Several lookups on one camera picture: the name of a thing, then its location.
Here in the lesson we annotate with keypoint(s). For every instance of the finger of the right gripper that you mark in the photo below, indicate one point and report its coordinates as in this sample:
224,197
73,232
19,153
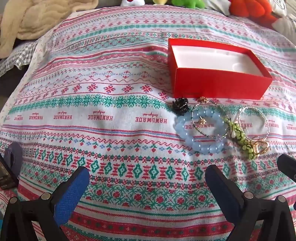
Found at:
287,165

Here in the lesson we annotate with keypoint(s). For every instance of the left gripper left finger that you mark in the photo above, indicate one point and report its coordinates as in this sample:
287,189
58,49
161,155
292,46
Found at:
50,210

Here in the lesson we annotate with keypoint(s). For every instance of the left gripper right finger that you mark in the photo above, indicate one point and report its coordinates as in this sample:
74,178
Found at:
243,210

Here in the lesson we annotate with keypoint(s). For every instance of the gold rings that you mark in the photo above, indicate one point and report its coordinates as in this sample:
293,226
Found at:
260,147

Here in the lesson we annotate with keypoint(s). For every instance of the small gold earring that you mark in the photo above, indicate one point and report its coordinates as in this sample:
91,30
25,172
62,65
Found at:
202,121

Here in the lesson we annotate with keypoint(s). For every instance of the red jewelry box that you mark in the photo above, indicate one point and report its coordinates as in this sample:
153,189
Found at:
215,70

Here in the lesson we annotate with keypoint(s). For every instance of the patterned handmade bedspread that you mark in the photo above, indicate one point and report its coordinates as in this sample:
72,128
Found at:
98,94

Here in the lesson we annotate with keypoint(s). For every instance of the orange pumpkin plush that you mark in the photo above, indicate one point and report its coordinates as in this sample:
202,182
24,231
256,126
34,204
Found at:
259,11

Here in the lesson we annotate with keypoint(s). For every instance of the green tree plush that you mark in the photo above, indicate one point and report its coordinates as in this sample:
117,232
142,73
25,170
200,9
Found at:
189,3

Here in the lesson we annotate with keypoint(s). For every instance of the beige fleece blanket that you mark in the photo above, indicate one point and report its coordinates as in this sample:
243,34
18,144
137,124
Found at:
28,20

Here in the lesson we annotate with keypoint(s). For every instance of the yellow green carrot plush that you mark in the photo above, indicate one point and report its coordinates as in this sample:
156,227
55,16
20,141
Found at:
160,2

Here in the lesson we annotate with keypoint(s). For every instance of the white bunny plush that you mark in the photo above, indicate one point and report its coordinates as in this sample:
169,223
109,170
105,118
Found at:
132,3

